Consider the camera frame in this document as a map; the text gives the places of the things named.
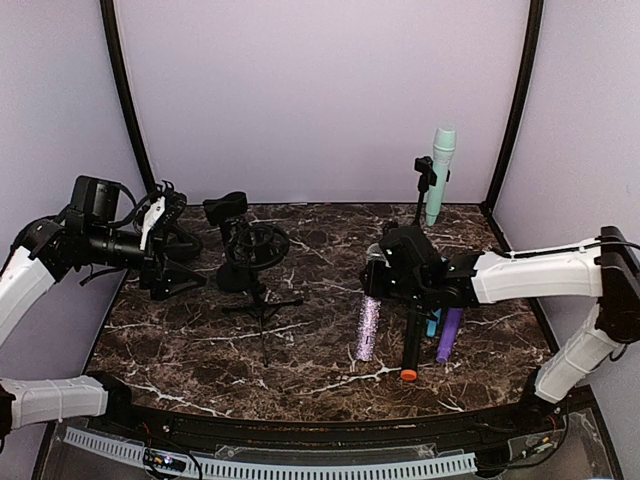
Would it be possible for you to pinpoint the black frame post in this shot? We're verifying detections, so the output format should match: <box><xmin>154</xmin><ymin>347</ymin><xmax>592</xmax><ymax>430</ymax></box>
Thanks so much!
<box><xmin>479</xmin><ymin>0</ymin><xmax>546</xmax><ymax>216</ymax></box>
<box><xmin>99</xmin><ymin>0</ymin><xmax>156</xmax><ymax>193</ymax></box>

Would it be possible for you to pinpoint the silver glitter microphone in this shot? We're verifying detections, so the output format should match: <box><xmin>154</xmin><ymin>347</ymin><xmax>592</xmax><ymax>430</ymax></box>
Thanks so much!
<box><xmin>356</xmin><ymin>244</ymin><xmax>387</xmax><ymax>361</ymax></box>

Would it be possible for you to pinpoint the black microphone orange ring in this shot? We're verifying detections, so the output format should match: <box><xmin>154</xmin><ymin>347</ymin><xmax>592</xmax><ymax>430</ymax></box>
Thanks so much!
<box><xmin>399</xmin><ymin>299</ymin><xmax>426</xmax><ymax>382</ymax></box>

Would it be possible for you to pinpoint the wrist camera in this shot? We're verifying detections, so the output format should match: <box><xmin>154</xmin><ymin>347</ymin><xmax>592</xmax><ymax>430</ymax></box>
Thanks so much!
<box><xmin>379</xmin><ymin>225</ymin><xmax>444</xmax><ymax>279</ymax></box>
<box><xmin>139</xmin><ymin>192</ymin><xmax>187</xmax><ymax>251</ymax></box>

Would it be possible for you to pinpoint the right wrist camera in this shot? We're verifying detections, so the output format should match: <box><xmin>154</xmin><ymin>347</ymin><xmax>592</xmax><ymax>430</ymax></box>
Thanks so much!
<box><xmin>379</xmin><ymin>225</ymin><xmax>444</xmax><ymax>279</ymax></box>

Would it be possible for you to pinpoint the left black frame post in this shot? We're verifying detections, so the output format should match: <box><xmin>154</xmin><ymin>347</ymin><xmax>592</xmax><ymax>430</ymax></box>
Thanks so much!
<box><xmin>99</xmin><ymin>0</ymin><xmax>156</xmax><ymax>193</ymax></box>

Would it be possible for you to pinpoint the black round-base stand clamp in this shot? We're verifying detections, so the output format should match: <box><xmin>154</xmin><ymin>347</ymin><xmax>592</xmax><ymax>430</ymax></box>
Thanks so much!
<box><xmin>203</xmin><ymin>191</ymin><xmax>252</xmax><ymax>293</ymax></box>

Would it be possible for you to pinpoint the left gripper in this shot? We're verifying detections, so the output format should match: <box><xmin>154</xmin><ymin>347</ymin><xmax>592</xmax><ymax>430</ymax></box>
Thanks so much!
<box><xmin>85</xmin><ymin>223</ymin><xmax>206</xmax><ymax>300</ymax></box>

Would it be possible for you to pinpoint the green circuit board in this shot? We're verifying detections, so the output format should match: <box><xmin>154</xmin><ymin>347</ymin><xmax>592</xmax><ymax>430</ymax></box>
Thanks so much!
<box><xmin>143</xmin><ymin>449</ymin><xmax>187</xmax><ymax>473</ymax></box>

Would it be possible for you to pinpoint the mint green microphone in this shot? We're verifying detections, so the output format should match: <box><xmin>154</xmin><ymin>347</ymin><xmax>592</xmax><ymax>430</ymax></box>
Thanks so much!
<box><xmin>426</xmin><ymin>126</ymin><xmax>456</xmax><ymax>227</ymax></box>

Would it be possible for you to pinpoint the right black frame post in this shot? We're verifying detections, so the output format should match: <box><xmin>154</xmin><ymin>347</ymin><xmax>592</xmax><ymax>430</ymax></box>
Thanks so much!
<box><xmin>479</xmin><ymin>0</ymin><xmax>546</xmax><ymax>216</ymax></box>

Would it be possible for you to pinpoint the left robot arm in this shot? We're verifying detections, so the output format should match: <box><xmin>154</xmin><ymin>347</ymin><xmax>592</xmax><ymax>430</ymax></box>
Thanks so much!
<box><xmin>1</xmin><ymin>175</ymin><xmax>206</xmax><ymax>436</ymax></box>

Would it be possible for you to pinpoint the purple microphone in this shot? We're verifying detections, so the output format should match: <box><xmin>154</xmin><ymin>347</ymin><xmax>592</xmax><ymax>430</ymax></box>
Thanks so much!
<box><xmin>436</xmin><ymin>308</ymin><xmax>464</xmax><ymax>364</ymax></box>

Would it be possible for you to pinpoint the black round-base stand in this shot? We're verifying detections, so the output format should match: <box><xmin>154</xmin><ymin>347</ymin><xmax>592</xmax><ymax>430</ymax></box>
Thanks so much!
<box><xmin>147</xmin><ymin>260</ymin><xmax>207</xmax><ymax>301</ymax></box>
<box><xmin>154</xmin><ymin>180</ymin><xmax>203</xmax><ymax>262</ymax></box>
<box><xmin>412</xmin><ymin>156</ymin><xmax>436</xmax><ymax>225</ymax></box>

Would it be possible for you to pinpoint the white slotted cable duct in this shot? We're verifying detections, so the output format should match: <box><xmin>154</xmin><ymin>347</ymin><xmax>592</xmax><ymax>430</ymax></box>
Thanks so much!
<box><xmin>63</xmin><ymin>427</ymin><xmax>477</xmax><ymax>479</ymax></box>

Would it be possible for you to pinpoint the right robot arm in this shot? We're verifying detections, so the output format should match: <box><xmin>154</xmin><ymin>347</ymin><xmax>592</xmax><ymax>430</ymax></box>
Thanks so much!
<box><xmin>360</xmin><ymin>226</ymin><xmax>639</xmax><ymax>434</ymax></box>

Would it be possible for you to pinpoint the black tripod shock-mount stand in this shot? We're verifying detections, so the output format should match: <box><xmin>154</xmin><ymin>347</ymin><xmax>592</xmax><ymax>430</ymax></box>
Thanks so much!
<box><xmin>222</xmin><ymin>223</ymin><xmax>304</xmax><ymax>367</ymax></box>

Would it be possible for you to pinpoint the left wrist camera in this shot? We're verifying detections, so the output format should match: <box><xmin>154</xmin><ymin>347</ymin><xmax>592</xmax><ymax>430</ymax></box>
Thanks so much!
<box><xmin>139</xmin><ymin>192</ymin><xmax>187</xmax><ymax>251</ymax></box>

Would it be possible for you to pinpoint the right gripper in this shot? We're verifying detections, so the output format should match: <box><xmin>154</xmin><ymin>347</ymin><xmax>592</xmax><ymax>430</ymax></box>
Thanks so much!
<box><xmin>361</xmin><ymin>258</ymin><xmax>431</xmax><ymax>305</ymax></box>

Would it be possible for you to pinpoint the blue microphone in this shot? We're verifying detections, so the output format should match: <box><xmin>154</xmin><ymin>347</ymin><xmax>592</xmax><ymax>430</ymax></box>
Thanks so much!
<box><xmin>426</xmin><ymin>309</ymin><xmax>442</xmax><ymax>338</ymax></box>

